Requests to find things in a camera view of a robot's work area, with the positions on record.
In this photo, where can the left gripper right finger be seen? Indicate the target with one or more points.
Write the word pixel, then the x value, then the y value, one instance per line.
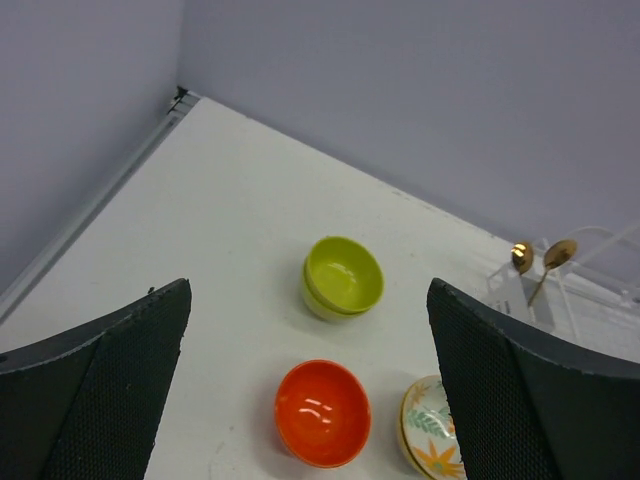
pixel 528 405

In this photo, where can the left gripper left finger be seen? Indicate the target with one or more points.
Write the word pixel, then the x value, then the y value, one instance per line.
pixel 87 403

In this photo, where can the floral white bowl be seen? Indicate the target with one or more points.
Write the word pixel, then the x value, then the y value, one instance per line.
pixel 429 429

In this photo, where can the orange bowl front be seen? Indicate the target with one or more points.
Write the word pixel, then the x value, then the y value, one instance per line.
pixel 322 414

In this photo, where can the green bowl back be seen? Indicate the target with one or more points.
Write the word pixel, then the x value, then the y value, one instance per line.
pixel 344 275

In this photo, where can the green bowl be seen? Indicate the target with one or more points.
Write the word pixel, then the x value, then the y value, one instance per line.
pixel 344 275
pixel 320 310

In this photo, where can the green bowl front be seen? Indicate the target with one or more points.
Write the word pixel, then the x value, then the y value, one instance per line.
pixel 320 310

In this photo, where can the gold spoon left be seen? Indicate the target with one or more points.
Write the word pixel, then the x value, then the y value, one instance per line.
pixel 522 256

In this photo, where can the gold spoon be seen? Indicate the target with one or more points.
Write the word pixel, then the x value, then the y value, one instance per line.
pixel 557 255
pixel 522 256

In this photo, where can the gold spoon right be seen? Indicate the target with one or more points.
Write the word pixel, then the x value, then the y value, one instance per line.
pixel 557 255

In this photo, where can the white wire dish rack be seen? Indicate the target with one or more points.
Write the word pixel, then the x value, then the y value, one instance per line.
pixel 592 300

